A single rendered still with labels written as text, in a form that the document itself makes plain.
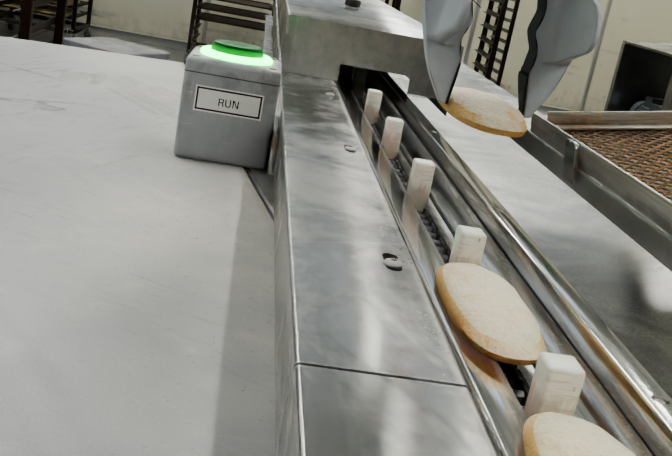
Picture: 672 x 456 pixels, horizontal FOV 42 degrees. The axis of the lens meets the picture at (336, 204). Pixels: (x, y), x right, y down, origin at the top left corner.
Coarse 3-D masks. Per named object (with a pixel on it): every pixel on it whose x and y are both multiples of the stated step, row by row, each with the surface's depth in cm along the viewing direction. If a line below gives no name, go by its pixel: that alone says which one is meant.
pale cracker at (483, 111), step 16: (464, 96) 44; (480, 96) 45; (496, 96) 46; (448, 112) 44; (464, 112) 42; (480, 112) 41; (496, 112) 42; (512, 112) 42; (480, 128) 41; (496, 128) 40; (512, 128) 41
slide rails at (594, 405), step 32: (352, 96) 90; (384, 96) 94; (384, 160) 64; (448, 192) 58; (416, 224) 49; (448, 224) 51; (480, 224) 52; (448, 320) 36; (544, 320) 39; (576, 352) 36; (480, 384) 31; (512, 416) 29; (576, 416) 30; (608, 416) 31; (512, 448) 27; (640, 448) 29
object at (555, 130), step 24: (552, 120) 66; (576, 120) 66; (600, 120) 66; (624, 120) 67; (648, 120) 67; (552, 144) 61; (600, 144) 61; (648, 144) 62; (600, 168) 52; (624, 168) 55; (624, 192) 49; (648, 192) 46; (648, 216) 46
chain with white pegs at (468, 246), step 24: (360, 72) 96; (360, 96) 97; (384, 144) 70; (432, 168) 56; (408, 192) 57; (456, 240) 43; (480, 240) 42; (552, 360) 29; (576, 360) 30; (552, 384) 29; (576, 384) 29; (528, 408) 30; (552, 408) 29
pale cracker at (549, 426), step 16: (544, 416) 28; (560, 416) 28; (528, 432) 27; (544, 432) 27; (560, 432) 27; (576, 432) 27; (592, 432) 27; (528, 448) 27; (544, 448) 26; (560, 448) 26; (576, 448) 26; (592, 448) 26; (608, 448) 26; (624, 448) 27
